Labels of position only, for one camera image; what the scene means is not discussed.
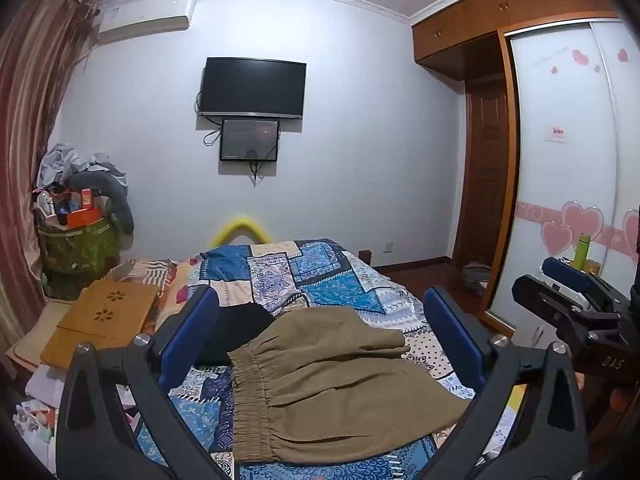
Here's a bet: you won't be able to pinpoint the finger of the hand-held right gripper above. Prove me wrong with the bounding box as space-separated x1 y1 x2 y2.
542 256 632 311
511 274 608 348

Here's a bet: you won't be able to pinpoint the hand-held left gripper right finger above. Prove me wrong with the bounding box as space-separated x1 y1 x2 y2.
400 286 588 480

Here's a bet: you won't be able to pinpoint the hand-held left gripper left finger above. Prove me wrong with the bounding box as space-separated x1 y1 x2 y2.
55 285 236 480

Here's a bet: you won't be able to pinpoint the khaki pants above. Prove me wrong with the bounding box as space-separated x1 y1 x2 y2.
227 306 473 463

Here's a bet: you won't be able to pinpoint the green bottle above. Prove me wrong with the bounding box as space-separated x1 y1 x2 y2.
572 232 592 271

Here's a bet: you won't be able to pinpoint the black cloth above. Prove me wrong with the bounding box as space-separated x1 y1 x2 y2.
192 302 277 366

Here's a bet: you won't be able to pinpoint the grey cloth on floor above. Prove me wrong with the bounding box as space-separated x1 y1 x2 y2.
462 262 493 291

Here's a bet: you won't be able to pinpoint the wooden lap desk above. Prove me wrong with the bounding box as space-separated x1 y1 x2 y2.
40 279 160 368

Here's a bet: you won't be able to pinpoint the yellow foam hoop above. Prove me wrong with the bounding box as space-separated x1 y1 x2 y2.
210 214 272 248

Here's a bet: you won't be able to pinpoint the patchwork bedspread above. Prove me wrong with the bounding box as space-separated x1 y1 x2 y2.
107 240 531 480

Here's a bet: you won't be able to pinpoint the green laundry basket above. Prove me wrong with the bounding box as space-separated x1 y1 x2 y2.
37 212 121 301

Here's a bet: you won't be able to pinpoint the brown wooden door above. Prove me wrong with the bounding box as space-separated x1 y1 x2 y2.
452 80 511 281

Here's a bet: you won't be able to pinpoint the orange box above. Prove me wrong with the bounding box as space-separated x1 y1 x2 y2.
65 208 103 228

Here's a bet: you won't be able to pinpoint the wooden wardrobe with heart doors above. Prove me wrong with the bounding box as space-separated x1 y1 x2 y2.
411 0 640 341

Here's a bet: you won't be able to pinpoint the clutter of small bottles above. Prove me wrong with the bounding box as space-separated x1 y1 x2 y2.
14 365 68 466

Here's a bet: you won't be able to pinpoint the pile of grey clothes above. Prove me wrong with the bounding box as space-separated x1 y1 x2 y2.
39 142 128 191

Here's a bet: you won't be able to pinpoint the pink striped curtain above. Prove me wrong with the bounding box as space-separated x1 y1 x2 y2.
0 0 98 356

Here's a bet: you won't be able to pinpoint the white air conditioner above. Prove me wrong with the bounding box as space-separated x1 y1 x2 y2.
96 0 197 44

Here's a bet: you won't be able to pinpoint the small black wall monitor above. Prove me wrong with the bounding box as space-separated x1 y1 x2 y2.
220 118 280 163

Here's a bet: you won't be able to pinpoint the black wall television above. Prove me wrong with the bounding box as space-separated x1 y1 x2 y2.
198 57 307 120

